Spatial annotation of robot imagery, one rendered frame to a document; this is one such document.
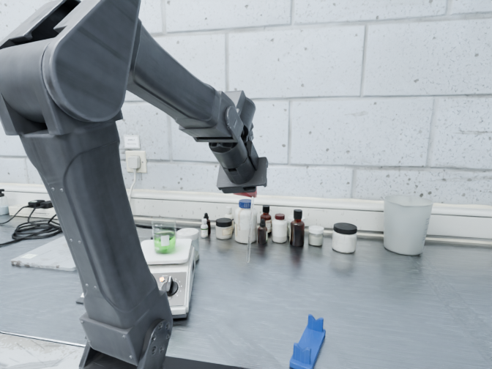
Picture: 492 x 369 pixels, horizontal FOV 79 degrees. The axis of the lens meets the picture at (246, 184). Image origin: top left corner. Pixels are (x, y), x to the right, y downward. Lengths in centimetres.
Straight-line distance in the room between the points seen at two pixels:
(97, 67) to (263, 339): 48
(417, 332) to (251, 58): 89
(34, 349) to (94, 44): 52
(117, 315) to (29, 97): 20
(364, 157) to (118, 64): 90
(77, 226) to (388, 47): 100
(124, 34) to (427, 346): 62
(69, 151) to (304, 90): 88
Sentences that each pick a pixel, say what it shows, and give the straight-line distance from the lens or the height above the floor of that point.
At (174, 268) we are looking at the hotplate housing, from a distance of 67.
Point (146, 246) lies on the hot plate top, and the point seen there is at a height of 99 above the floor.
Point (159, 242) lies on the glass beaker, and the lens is 67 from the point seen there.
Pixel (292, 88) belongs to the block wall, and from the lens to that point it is 106.
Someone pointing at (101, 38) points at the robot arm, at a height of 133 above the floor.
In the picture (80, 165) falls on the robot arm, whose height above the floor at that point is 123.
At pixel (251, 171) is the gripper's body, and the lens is 58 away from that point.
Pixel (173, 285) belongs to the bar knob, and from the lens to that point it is 64.
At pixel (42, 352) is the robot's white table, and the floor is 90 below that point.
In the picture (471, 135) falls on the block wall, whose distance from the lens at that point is 116.
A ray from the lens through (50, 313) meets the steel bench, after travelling 75.
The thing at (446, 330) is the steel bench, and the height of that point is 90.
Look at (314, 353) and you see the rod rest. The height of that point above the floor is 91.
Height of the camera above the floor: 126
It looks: 11 degrees down
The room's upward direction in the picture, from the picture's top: straight up
